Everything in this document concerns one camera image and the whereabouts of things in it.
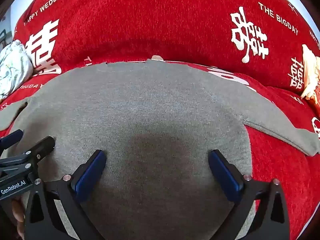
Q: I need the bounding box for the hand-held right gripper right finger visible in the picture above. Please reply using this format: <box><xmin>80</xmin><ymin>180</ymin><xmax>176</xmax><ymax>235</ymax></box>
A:
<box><xmin>208</xmin><ymin>149</ymin><xmax>291</xmax><ymax>240</ymax></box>

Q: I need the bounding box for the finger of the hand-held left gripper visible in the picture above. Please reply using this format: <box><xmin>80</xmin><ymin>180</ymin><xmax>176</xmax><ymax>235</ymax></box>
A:
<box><xmin>0</xmin><ymin>136</ymin><xmax>56</xmax><ymax>175</ymax></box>
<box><xmin>0</xmin><ymin>129</ymin><xmax>24</xmax><ymax>153</ymax></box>

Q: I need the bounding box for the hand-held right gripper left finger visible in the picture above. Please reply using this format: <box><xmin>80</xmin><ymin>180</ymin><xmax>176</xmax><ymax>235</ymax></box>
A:
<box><xmin>24</xmin><ymin>149</ymin><xmax>107</xmax><ymax>240</ymax></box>

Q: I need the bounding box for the grey knit sweater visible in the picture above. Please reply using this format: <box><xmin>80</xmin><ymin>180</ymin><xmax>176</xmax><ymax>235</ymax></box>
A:
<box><xmin>0</xmin><ymin>59</ymin><xmax>320</xmax><ymax>240</ymax></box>

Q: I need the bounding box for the person's left hand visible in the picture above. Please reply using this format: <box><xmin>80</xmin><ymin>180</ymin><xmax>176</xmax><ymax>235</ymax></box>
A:
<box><xmin>10</xmin><ymin>197</ymin><xmax>26</xmax><ymax>239</ymax></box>

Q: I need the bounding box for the white floral cloth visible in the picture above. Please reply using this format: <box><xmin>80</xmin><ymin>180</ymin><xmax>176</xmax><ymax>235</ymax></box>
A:
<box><xmin>0</xmin><ymin>39</ymin><xmax>34</xmax><ymax>100</ymax></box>

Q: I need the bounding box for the orange cream patterned cloth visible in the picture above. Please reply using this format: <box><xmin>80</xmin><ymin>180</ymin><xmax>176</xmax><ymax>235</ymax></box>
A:
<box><xmin>300</xmin><ymin>44</ymin><xmax>320</xmax><ymax>117</ymax></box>

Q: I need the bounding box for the red printed sofa cover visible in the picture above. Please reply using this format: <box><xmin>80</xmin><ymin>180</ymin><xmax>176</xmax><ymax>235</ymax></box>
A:
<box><xmin>0</xmin><ymin>0</ymin><xmax>320</xmax><ymax>240</ymax></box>

